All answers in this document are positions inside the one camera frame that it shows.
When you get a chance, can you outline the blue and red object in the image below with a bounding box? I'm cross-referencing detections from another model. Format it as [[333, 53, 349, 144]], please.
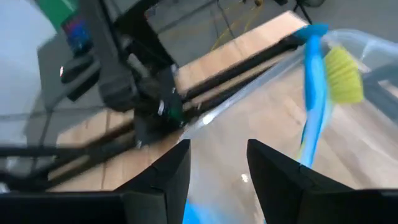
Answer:
[[61, 17, 95, 56]]

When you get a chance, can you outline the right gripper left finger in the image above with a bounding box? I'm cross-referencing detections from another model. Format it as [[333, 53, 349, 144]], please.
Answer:
[[115, 139, 192, 224]]

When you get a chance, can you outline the green dish brush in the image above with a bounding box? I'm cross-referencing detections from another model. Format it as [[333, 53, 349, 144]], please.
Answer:
[[322, 45, 365, 106]]

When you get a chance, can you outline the blue dish brush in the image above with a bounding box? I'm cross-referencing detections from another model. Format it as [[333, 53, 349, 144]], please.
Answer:
[[295, 22, 331, 170]]

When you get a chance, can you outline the dark grey desk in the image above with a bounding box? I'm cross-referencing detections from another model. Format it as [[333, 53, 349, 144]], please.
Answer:
[[36, 29, 109, 114]]

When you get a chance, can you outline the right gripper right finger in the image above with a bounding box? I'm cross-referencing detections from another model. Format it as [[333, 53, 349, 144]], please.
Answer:
[[246, 138, 353, 224]]

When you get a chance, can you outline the yellow power cable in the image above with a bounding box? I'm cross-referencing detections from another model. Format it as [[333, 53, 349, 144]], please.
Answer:
[[211, 0, 266, 51]]

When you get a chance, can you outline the clear plastic bin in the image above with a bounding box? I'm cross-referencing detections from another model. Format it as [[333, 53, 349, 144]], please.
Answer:
[[181, 27, 398, 224]]

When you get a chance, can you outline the green box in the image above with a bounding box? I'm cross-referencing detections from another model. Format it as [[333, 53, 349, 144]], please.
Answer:
[[33, 0, 80, 31]]

